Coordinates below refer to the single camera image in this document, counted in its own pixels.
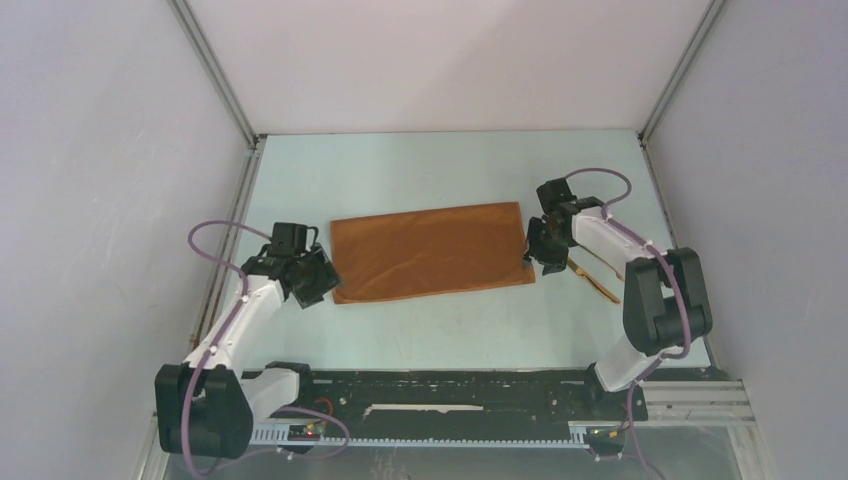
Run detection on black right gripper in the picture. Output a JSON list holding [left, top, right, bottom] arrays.
[[520, 216, 570, 276]]

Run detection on orange cloth napkin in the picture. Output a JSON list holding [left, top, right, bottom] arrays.
[[330, 202, 535, 304]]

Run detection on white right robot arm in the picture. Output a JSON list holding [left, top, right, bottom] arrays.
[[524, 197, 713, 418]]

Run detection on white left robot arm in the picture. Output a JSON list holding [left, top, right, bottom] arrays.
[[154, 244, 341, 459]]

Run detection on gold knife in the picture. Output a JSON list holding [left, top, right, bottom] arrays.
[[567, 257, 622, 305]]

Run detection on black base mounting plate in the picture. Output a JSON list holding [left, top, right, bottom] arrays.
[[256, 370, 648, 447]]

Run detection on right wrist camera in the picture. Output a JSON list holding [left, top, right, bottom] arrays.
[[536, 177, 576, 214]]

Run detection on aluminium frame rail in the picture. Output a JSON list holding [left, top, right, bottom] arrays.
[[135, 380, 776, 480]]

